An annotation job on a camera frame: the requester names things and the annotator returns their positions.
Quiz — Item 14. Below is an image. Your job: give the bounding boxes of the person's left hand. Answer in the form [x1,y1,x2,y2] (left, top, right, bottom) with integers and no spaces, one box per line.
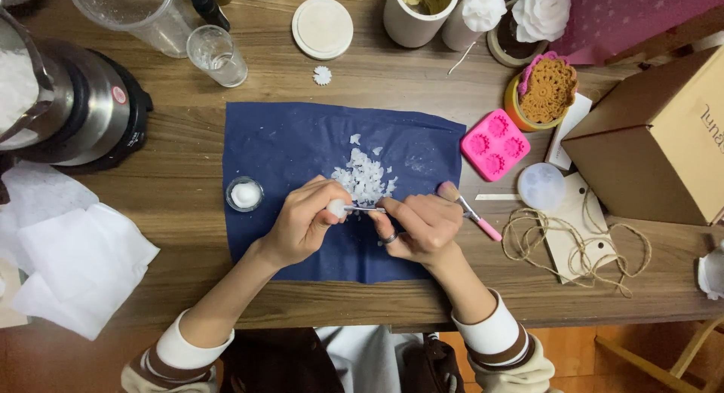
[260,175,353,269]

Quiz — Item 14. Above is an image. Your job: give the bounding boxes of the person's right hand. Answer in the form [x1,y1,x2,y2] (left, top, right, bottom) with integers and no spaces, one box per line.
[370,193,466,266]

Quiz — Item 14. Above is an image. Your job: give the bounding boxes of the small glass jar white wax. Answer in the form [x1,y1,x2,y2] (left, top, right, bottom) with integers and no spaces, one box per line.
[225,176,265,213]

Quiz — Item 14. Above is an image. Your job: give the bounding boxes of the dark blue paper sheet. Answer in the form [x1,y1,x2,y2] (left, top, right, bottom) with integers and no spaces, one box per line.
[222,101,467,284]

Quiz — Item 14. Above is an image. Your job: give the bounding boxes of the pile of white wax flakes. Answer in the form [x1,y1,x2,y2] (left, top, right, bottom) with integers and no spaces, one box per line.
[330,133,399,208]

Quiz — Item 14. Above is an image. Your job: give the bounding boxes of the pink silicone flower mold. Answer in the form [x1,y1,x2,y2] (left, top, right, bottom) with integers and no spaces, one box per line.
[460,108,531,183]

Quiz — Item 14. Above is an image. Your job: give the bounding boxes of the translucent round silicone mold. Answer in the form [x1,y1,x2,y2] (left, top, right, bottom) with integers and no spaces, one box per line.
[517,162,567,212]

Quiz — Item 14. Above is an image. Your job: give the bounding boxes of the person's right striped sleeve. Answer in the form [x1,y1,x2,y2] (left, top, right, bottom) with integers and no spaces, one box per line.
[450,289,558,393]

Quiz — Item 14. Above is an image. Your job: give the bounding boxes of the person's striped sleeve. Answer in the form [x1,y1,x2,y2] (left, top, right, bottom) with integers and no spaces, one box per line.
[120,309,236,393]
[450,289,558,393]

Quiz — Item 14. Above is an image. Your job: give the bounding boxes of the brown bag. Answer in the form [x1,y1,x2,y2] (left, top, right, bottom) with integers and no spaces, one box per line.
[400,333,466,393]

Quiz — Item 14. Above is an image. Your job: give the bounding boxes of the beige cardboard tag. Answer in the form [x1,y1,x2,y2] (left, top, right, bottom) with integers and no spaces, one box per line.
[542,172,618,284]

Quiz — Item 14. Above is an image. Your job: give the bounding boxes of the yellow round holder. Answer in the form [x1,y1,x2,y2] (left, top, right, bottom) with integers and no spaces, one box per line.
[504,73,568,133]

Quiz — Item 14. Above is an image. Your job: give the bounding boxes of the person's white trousers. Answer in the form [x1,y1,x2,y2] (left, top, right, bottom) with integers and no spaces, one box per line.
[314,325,440,393]

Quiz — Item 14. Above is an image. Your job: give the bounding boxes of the beige jute twine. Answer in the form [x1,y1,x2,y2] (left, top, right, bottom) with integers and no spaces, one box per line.
[501,185,653,299]

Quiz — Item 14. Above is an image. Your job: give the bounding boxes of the white paper card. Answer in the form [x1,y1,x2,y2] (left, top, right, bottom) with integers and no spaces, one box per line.
[545,92,594,171]

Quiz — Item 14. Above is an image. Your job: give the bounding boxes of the white candle wick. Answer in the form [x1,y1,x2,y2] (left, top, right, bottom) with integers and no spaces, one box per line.
[447,41,477,76]

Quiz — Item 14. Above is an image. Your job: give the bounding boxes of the person's left striped sleeve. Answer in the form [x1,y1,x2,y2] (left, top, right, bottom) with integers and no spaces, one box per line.
[120,309,236,393]

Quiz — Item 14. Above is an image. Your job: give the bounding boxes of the brown crochet coaster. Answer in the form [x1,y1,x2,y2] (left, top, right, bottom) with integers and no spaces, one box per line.
[518,57,579,124]

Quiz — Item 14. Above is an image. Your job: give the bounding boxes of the small clear drinking glass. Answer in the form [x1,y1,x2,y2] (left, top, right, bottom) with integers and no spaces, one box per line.
[186,24,248,88]

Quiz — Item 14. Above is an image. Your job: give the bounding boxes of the pink crochet coaster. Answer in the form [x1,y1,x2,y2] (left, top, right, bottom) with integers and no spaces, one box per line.
[517,51,571,97]

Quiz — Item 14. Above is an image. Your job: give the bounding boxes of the narrow white cylinder holder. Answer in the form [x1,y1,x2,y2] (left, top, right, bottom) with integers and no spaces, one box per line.
[441,0,484,52]

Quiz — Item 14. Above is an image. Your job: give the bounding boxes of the white round lid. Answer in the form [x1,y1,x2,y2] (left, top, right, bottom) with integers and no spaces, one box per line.
[291,0,354,61]

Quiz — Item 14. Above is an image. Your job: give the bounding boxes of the wide white cylinder jar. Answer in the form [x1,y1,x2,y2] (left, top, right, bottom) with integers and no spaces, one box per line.
[383,0,461,49]

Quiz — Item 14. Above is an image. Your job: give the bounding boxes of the white tissue paper sheets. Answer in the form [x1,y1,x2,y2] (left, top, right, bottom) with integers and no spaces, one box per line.
[0,160,161,342]

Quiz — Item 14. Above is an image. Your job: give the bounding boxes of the white ruffled flower candle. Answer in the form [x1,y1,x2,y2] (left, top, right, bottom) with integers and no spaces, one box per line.
[462,0,508,33]

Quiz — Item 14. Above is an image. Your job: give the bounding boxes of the dark dropper bottle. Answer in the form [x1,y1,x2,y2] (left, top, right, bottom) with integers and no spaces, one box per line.
[189,0,232,33]

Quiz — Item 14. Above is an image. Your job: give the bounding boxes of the brown cardboard box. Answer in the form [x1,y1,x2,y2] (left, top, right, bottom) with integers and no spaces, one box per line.
[561,45,724,227]

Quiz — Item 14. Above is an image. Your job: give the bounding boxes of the steel melting pot black base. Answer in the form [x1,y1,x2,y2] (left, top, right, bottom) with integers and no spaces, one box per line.
[0,8,154,175]

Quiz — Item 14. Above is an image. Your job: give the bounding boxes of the white rose candle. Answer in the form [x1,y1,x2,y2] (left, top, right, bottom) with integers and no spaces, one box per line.
[511,0,572,43]

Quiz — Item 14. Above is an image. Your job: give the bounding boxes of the large clear plastic cup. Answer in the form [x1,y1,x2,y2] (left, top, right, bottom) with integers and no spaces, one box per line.
[67,0,196,59]

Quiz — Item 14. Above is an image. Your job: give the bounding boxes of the wooden chair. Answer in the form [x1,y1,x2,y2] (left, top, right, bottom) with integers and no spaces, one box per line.
[594,316,724,393]

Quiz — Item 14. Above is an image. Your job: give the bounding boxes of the crumpled white paper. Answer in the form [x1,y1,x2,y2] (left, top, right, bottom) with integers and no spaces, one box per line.
[697,240,724,301]

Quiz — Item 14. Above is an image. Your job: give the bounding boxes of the pink star print paper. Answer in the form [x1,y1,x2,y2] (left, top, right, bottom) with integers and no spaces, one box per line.
[548,0,724,66]

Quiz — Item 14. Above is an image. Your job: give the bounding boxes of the pink handled soft brush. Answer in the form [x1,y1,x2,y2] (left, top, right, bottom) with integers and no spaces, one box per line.
[436,181,503,243]

